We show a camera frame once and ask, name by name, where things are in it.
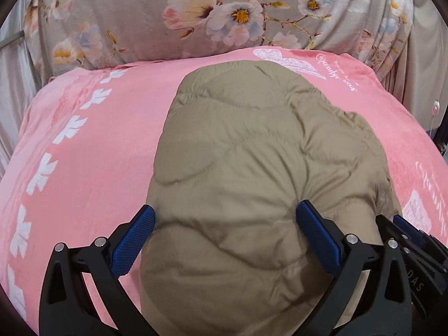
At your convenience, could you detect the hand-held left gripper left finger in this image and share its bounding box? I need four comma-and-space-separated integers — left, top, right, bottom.
40, 204, 157, 336

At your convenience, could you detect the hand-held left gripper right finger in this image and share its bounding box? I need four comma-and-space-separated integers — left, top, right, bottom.
295, 199, 412, 336

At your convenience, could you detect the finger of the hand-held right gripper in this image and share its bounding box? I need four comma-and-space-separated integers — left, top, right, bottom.
393, 214, 435, 249
375, 213, 407, 249

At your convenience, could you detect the tan quilted jacket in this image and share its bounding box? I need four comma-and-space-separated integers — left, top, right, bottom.
138, 61, 403, 336

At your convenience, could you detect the pink printed blanket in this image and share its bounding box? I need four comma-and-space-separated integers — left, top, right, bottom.
0, 47, 448, 336

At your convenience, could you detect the beige cloth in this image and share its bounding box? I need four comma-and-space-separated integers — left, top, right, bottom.
380, 0, 447, 130

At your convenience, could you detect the white curtain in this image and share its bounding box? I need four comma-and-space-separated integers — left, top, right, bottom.
0, 14, 48, 172

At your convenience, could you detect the grey floral blanket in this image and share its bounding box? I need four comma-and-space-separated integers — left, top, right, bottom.
26, 0, 415, 78

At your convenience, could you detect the white corded switch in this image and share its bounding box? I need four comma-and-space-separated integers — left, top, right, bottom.
429, 100, 442, 137

